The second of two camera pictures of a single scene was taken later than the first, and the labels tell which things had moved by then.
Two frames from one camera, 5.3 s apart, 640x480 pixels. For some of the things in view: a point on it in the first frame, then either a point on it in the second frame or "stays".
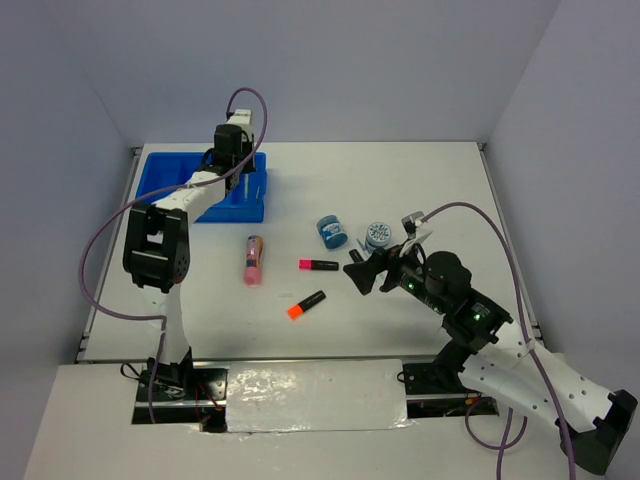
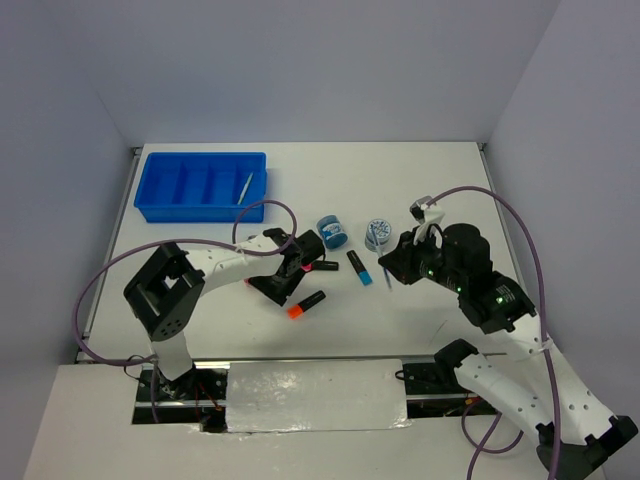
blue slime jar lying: x=331 y=231 stays
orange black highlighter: x=295 y=311 stays
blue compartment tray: x=161 y=173 stays
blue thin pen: x=368 y=250 → x=379 y=253
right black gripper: x=363 y=273 → x=400 y=261
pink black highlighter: x=318 y=265 stays
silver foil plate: x=317 y=395 stays
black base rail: x=196 y=394 stays
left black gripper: x=246 y=144 → x=277 y=294
